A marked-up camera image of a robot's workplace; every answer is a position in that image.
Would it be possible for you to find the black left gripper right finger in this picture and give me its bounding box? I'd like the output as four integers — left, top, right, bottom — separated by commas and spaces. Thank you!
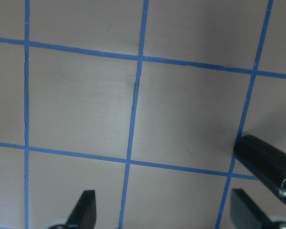
230, 189, 286, 229

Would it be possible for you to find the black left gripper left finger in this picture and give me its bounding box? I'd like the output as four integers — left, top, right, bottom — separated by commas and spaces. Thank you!
49, 190, 96, 229

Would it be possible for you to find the dark glass wine bottle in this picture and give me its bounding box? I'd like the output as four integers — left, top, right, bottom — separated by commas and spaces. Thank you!
233, 135, 286, 205

